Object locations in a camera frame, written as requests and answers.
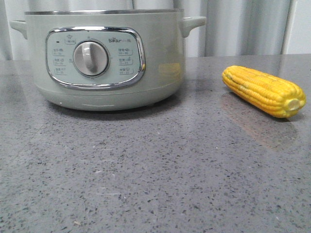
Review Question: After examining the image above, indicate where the yellow corn cob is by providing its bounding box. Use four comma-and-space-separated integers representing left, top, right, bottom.
222, 66, 307, 118

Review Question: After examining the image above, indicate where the pale green electric cooking pot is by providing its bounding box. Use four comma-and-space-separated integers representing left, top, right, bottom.
10, 9, 206, 111

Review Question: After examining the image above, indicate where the white pleated curtain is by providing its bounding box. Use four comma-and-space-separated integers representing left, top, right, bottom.
0, 0, 311, 61

